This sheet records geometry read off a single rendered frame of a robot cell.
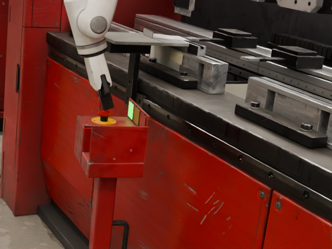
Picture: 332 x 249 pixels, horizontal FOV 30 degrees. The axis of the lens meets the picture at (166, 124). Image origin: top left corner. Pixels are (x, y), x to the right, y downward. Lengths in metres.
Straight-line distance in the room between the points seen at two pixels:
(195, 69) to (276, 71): 0.27
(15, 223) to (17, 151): 0.33
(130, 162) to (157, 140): 0.22
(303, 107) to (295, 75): 0.39
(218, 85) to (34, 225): 1.35
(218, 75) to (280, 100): 0.32
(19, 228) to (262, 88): 1.57
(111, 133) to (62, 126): 0.98
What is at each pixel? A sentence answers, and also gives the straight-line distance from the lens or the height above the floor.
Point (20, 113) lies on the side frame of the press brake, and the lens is 2.84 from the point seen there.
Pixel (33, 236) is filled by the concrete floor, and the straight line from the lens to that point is 2.84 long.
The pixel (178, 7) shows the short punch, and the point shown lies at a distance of 2.08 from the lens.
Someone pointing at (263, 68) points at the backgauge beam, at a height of 0.94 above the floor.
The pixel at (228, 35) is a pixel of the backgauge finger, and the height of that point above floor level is 1.02.
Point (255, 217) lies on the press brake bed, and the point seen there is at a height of 0.68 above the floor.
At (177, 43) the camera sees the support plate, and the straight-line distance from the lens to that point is 1.97.
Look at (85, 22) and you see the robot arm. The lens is 1.63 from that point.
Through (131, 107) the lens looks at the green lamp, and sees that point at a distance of 1.84.
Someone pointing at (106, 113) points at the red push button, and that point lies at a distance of 1.79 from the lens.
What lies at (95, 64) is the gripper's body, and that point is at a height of 0.95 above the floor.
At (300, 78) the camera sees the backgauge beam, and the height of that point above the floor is 0.95.
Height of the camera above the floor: 1.28
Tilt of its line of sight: 16 degrees down
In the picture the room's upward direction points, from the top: 7 degrees clockwise
